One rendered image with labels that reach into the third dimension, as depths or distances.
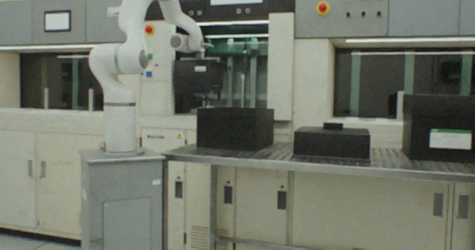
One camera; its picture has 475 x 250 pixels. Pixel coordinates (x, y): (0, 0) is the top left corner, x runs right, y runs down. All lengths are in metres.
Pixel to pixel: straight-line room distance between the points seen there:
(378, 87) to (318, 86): 0.54
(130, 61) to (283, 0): 0.92
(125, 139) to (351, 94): 1.42
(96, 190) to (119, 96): 0.35
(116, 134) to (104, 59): 0.28
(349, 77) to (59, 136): 1.81
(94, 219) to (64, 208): 1.26
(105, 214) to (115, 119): 0.35
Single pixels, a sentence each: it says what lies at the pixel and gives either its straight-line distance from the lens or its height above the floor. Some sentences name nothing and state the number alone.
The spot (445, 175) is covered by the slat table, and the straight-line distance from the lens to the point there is 1.47.
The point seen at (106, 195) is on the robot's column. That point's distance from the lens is 1.53.
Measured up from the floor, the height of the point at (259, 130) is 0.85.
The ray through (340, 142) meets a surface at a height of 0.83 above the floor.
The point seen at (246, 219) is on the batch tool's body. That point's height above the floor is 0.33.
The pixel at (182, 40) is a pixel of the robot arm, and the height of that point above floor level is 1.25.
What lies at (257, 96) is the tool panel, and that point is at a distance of 3.03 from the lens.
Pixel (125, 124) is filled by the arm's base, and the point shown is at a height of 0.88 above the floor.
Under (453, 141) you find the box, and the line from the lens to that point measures 1.70.
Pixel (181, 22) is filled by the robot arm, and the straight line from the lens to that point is 2.00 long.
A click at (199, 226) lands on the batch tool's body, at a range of 2.34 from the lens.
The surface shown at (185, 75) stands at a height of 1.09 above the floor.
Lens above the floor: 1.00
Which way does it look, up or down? 4 degrees down
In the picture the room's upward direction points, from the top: 1 degrees clockwise
